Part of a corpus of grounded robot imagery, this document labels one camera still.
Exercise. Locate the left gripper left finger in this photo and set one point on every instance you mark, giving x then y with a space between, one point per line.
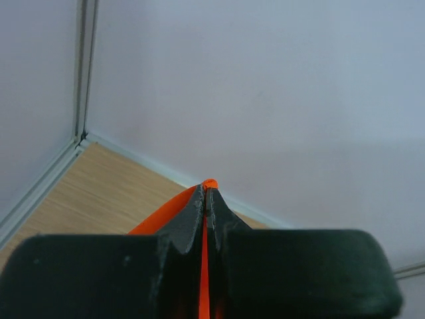
84 276

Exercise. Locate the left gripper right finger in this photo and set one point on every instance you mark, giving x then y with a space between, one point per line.
295 273

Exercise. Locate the orange t shirt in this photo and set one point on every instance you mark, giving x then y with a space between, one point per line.
185 274

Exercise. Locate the aluminium frame rail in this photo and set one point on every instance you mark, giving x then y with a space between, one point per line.
34 195

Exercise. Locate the left aluminium corner post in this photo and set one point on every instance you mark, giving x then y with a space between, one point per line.
87 14

